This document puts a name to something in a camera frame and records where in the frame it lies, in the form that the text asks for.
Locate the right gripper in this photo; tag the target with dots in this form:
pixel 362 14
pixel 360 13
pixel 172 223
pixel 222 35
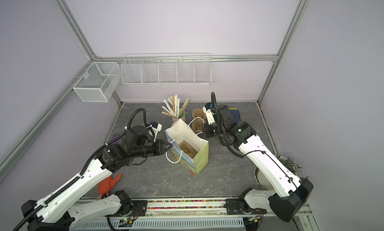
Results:
pixel 208 134

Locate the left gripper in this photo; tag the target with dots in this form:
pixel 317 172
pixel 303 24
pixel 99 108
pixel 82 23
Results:
pixel 160 150

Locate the green paper gift bag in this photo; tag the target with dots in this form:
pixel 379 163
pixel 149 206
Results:
pixel 181 131

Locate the single brown pulp cup carrier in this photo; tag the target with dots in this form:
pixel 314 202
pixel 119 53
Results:
pixel 188 149

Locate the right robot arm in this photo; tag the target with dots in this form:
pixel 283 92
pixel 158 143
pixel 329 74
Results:
pixel 289 192

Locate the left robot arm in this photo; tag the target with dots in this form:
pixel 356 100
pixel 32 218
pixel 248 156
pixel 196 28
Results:
pixel 58 211

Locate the cardboard tray with napkins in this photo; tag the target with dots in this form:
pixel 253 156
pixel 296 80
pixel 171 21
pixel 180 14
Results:
pixel 236 114

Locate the brown pulp cup carrier stack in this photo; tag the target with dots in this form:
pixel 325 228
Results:
pixel 199 118

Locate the pink metal straw bucket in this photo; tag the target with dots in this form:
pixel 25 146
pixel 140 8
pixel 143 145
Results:
pixel 183 118

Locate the white wrapped straw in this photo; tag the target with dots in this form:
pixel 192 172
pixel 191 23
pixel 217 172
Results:
pixel 176 103

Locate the potted green plant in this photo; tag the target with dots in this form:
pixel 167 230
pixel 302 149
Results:
pixel 287 162

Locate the small white mesh basket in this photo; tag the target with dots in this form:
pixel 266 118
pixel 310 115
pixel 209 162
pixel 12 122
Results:
pixel 98 82

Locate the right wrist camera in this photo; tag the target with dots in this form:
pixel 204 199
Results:
pixel 209 114

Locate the red handled tool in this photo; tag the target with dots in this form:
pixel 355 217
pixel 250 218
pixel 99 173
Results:
pixel 106 185

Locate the wide white wire basket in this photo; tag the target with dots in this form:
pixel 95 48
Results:
pixel 167 69

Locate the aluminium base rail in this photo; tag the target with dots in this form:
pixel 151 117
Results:
pixel 171 214

